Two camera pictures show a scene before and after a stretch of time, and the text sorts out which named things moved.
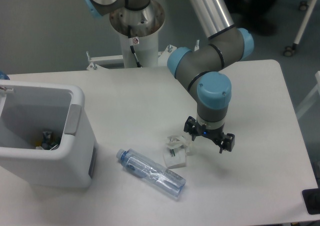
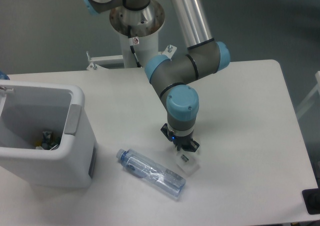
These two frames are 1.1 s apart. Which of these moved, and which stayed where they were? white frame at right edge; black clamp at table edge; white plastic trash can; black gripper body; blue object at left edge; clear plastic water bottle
Moved: black gripper body
Stayed: white frame at right edge; black clamp at table edge; clear plastic water bottle; white plastic trash can; blue object at left edge
